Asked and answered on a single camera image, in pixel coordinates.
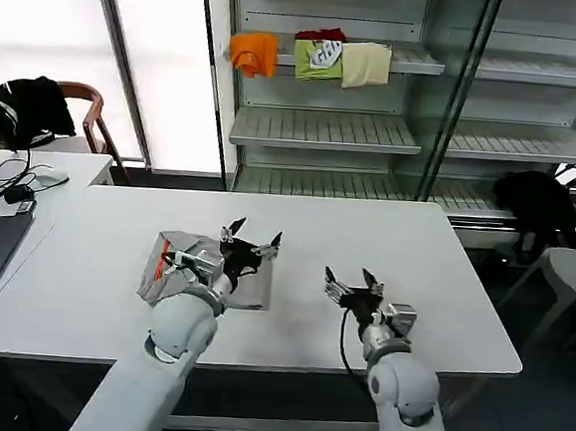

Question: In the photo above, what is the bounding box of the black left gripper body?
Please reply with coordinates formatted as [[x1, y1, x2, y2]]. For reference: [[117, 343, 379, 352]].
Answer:
[[215, 236, 266, 294]]

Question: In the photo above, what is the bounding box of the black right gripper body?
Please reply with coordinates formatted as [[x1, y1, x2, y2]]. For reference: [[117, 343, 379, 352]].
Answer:
[[338, 284, 387, 329]]

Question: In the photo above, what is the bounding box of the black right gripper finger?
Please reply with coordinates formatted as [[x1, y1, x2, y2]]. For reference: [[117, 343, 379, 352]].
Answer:
[[321, 266, 351, 305], [358, 266, 389, 298]]

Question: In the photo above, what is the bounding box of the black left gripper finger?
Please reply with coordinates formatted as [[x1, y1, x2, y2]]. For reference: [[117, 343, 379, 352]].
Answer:
[[251, 228, 285, 262], [219, 214, 248, 247]]

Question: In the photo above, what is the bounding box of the grey printed t-shirt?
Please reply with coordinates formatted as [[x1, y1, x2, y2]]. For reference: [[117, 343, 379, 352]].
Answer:
[[134, 227, 277, 318]]

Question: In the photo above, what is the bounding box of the white work table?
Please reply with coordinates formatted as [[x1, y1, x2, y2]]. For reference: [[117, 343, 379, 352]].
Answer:
[[0, 168, 536, 431]]

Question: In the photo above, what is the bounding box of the grey metal shelf with clothes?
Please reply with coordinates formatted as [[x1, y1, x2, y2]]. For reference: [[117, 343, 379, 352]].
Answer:
[[184, 0, 461, 209]]

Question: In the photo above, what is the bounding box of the white desk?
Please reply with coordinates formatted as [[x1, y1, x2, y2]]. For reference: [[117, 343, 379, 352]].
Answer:
[[0, 146, 115, 351]]

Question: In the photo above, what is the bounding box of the brown wooden chair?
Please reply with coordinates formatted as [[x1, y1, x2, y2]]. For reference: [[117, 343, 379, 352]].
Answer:
[[49, 81, 139, 184]]

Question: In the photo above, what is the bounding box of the white computer mouse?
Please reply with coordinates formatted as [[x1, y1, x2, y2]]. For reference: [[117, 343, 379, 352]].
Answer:
[[33, 167, 71, 188]]

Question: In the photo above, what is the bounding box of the grey metal shelf rack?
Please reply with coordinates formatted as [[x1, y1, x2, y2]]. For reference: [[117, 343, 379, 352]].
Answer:
[[416, 0, 576, 239]]

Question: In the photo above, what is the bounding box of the small black adapter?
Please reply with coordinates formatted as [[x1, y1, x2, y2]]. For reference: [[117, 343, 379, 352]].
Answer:
[[3, 185, 35, 206]]

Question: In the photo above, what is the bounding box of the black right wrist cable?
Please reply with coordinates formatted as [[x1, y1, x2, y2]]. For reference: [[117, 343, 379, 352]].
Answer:
[[336, 307, 376, 382]]

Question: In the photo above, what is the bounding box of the grey window frame post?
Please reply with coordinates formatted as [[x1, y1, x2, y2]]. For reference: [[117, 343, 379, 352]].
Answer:
[[75, 0, 165, 171]]

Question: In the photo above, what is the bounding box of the black desk cable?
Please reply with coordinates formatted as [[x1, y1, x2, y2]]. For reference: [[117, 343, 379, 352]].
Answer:
[[0, 145, 40, 216]]

